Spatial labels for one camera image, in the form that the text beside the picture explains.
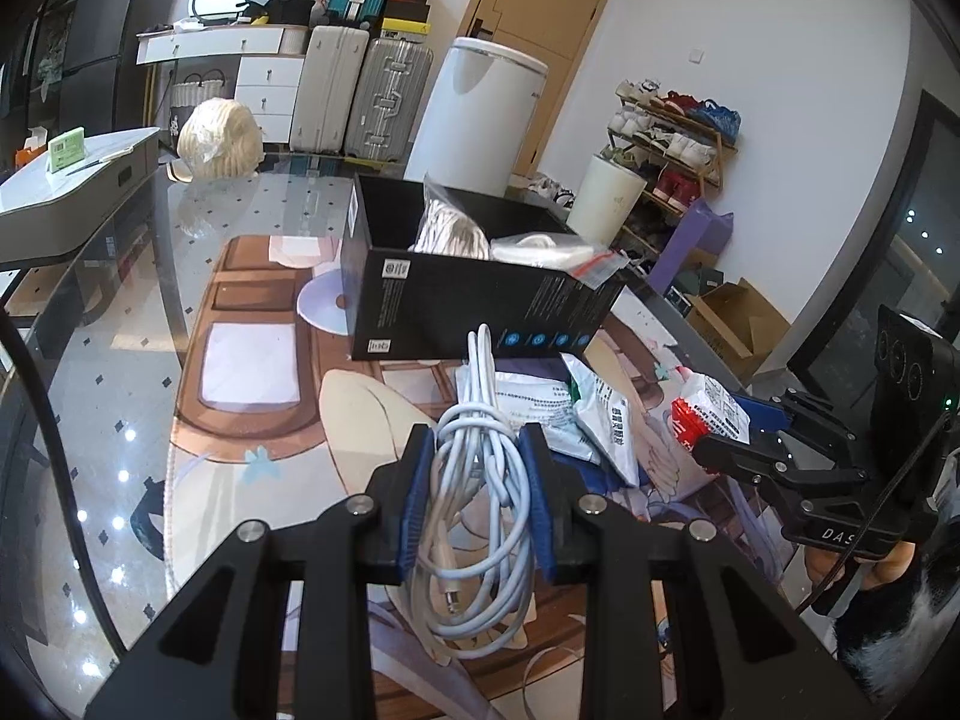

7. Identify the beige yarn bundle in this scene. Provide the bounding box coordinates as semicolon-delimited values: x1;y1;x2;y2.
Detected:
177;98;262;182

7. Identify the white suitcase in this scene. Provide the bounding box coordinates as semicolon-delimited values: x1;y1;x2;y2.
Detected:
289;25;371;155

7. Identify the open cardboard box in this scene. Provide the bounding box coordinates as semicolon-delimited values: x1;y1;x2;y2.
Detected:
685;277;793;385

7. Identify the red white packet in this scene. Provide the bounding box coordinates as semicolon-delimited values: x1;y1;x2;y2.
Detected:
669;373;753;446

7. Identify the purple disc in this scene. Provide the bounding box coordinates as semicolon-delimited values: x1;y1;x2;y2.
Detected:
295;271;354;336

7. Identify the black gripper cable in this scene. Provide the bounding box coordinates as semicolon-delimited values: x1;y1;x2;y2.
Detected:
808;420;952;614

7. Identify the dark glass sliding door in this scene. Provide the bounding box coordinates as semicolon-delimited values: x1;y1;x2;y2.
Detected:
786;88;960;407

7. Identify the white dresser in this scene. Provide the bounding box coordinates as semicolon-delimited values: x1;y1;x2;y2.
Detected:
135;24;309;145

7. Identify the metal shoe rack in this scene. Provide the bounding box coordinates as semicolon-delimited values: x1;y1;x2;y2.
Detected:
606;84;740;242

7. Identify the wooden door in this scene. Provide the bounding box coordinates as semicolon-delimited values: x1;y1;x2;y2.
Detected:
448;0;628;182

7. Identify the dark glass cabinet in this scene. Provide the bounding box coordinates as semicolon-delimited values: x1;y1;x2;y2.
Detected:
0;0;70;132

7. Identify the white cable bundle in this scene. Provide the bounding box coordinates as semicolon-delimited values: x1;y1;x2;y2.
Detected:
409;322;535;662

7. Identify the dark green box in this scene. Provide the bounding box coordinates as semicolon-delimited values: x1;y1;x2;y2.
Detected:
666;268;722;310

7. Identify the black bag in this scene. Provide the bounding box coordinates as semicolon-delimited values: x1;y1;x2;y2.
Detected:
238;0;317;26

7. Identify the black cardboard box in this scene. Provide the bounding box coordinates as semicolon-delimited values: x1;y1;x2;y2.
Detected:
339;174;627;362

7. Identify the clear zip bag white strap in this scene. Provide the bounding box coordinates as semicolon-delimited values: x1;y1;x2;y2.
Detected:
490;231;629;288

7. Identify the black fridge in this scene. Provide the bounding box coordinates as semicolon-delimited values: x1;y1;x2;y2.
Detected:
63;0;188;81

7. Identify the person's right hand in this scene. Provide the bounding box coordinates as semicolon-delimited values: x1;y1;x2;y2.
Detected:
806;540;917;595

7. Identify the white round appliance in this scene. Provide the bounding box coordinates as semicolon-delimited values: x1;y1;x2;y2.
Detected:
405;36;549;200

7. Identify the white paper sheet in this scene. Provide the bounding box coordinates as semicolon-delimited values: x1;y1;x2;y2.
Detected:
268;234;343;269

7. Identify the orange box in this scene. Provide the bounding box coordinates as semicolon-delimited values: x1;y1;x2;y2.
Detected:
14;130;54;167

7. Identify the purple yoga mat bag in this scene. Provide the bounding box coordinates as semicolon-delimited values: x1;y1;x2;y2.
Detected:
645;198;735;295

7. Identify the wicker basket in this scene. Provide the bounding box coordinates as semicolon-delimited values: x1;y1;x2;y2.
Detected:
168;68;230;110

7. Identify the grey side table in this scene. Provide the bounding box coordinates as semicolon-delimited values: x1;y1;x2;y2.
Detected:
0;127;163;272

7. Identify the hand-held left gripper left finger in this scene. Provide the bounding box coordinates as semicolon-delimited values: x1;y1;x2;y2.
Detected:
82;424;437;720

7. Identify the silver suitcase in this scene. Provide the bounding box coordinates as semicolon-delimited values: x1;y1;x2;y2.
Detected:
343;37;435;164

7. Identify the green card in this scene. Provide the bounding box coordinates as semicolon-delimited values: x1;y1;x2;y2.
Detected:
46;129;88;170

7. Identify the bag of white shoelaces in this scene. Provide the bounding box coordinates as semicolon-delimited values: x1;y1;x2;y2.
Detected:
407;174;494;261

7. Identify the person's right forearm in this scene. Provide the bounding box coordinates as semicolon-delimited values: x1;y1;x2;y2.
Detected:
835;540;960;700

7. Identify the white cylindrical bin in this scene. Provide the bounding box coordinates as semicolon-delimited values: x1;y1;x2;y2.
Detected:
565;154;648;250

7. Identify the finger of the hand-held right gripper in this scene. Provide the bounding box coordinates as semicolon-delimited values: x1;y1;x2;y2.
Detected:
691;430;872;494
731;388;865;460

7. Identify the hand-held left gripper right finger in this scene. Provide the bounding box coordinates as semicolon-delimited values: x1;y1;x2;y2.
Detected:
520;422;880;720

